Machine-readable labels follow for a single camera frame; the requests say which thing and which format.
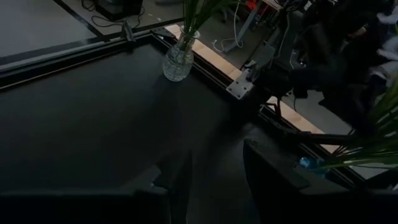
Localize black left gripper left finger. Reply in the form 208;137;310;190
152;149;193;224

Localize black frame clamp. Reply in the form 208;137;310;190
120;19;137;42

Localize grey stand leg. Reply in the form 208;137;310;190
222;2;261;54

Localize black diagonal table strut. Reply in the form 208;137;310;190
273;123;355;146

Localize white floor cable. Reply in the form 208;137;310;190
212;0;247;54

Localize clear glass vase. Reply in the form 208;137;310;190
162;25;201;83

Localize red flower thick green stem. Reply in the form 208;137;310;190
183;0;215;52

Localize black computer cables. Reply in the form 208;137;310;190
81;0;146;29

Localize silver metal corner plate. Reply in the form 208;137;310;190
226;68;255;101

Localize black computer tower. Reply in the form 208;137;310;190
93;0;144;22

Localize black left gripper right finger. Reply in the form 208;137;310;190
243;138;312;224

